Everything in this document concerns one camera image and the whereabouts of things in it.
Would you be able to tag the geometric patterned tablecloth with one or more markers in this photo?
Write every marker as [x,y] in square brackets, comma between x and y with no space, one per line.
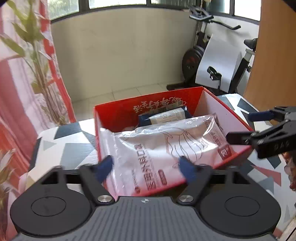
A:
[74,144]

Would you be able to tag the white foam board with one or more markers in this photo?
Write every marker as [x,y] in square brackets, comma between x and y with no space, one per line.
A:
[224,58]

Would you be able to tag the printed living room backdrop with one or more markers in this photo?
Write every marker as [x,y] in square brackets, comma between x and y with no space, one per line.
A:
[33,95]

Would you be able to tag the white mask package bag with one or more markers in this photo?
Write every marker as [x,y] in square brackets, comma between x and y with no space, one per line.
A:
[146,160]

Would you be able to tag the person's right hand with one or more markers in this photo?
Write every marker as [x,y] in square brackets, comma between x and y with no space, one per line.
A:
[290,168]

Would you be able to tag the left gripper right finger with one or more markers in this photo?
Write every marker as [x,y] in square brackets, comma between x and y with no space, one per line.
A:
[197,177]

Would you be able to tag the red strawberry cardboard box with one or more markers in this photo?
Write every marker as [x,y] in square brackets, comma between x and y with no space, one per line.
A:
[122,115]

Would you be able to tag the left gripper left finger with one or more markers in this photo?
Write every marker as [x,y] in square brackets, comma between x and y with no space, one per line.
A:
[92,177]

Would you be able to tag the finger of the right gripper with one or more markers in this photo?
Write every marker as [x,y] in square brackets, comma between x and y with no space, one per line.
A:
[242,138]
[261,116]

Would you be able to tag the black exercise bike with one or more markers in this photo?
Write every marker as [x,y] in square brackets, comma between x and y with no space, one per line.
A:
[193,56]

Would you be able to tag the blue packaged item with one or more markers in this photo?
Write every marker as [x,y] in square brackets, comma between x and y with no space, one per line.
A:
[176,114]

